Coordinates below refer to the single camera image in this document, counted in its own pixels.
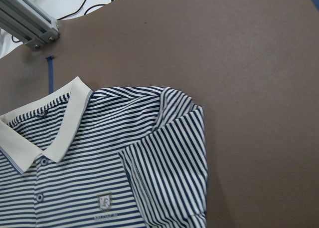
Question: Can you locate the aluminium extrusion post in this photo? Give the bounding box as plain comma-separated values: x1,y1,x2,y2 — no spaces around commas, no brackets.
0,0,59,49

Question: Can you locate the brown table cover mat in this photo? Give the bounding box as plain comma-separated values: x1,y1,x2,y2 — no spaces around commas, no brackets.
0,0,319,228

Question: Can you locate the navy white striped polo shirt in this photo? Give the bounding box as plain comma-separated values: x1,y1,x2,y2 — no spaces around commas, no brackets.
0,78,207,228

